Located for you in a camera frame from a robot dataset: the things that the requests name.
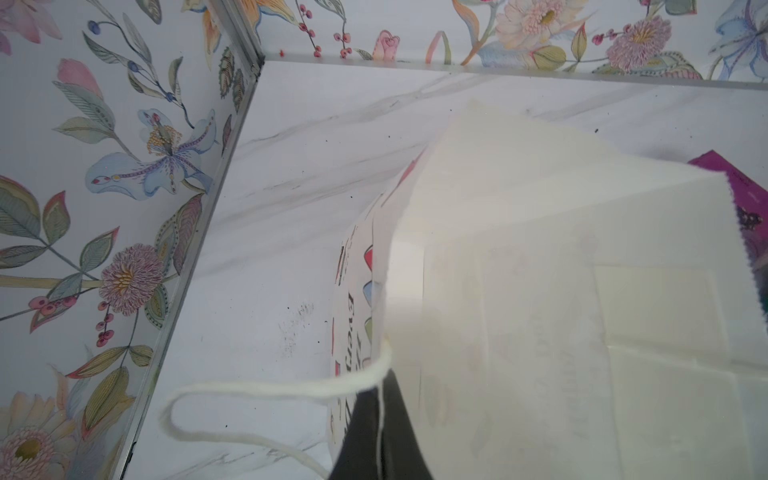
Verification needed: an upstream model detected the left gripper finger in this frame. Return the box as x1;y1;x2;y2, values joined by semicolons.
329;371;432;480

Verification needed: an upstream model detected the magenta purple snack bag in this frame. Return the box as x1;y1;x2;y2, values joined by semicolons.
689;151;767;317

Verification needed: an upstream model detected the white paper bag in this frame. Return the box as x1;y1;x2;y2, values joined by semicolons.
160;104;767;479

